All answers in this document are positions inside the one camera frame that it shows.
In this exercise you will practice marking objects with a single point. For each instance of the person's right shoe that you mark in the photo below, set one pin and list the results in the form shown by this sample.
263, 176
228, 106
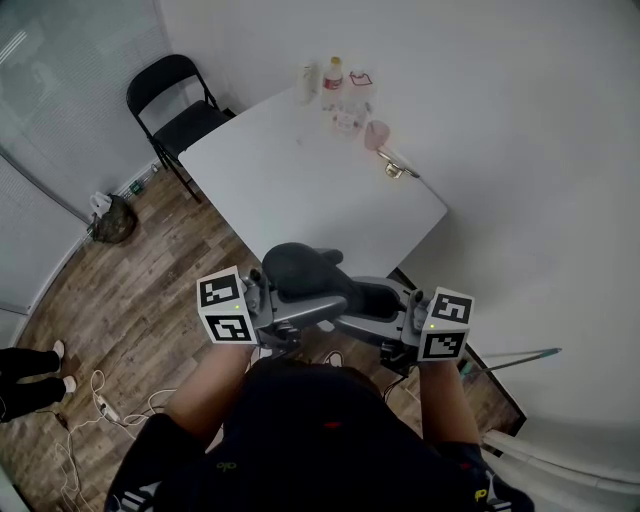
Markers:
335, 358

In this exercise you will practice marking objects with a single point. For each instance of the pink cup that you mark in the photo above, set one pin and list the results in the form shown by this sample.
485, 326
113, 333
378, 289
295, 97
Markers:
377, 135

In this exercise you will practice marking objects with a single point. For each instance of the person's left forearm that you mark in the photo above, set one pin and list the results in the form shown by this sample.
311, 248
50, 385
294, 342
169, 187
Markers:
205, 395

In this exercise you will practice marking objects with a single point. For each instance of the black folding chair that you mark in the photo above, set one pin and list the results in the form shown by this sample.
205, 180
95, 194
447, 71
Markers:
185, 120

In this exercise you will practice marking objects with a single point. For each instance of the white plastic bottle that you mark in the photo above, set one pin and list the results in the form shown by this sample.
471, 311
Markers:
308, 85

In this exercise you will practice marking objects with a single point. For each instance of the white power strip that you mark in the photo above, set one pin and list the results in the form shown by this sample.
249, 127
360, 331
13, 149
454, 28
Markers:
107, 407

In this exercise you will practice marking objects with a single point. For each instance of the person's right forearm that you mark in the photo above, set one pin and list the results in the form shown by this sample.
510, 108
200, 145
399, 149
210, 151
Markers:
447, 405

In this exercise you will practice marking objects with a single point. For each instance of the clear container with red rim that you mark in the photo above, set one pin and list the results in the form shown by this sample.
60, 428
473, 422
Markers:
361, 92

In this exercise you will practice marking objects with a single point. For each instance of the white pipes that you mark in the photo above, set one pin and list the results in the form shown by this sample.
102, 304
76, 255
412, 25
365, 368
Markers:
560, 462

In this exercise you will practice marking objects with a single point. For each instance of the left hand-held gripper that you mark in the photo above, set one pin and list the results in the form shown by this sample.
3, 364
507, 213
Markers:
225, 310

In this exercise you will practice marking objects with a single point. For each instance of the black power adapter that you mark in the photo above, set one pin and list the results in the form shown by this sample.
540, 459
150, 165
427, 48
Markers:
61, 421

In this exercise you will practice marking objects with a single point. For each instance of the small clear jar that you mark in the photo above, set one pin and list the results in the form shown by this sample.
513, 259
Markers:
346, 126

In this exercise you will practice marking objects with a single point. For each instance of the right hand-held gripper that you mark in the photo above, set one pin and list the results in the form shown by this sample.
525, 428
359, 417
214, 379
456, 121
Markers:
445, 325

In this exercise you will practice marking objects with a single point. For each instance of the dark rubbish bag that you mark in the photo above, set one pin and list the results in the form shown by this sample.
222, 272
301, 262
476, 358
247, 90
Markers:
115, 222

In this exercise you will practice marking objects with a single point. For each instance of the clear bottle with red label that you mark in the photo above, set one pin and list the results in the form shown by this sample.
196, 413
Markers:
332, 85

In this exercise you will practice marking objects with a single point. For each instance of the black glasses case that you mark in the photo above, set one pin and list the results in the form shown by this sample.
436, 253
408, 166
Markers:
300, 270

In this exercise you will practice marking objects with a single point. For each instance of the person's black clothing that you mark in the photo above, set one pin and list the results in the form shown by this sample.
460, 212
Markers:
320, 450

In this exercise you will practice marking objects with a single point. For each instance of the gold metal clip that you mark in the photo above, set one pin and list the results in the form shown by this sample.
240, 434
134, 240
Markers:
395, 167

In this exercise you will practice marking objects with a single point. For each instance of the white plastic bag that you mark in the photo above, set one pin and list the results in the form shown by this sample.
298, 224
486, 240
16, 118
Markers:
99, 202

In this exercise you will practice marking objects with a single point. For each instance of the small green box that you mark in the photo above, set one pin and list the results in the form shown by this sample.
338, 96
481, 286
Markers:
135, 187

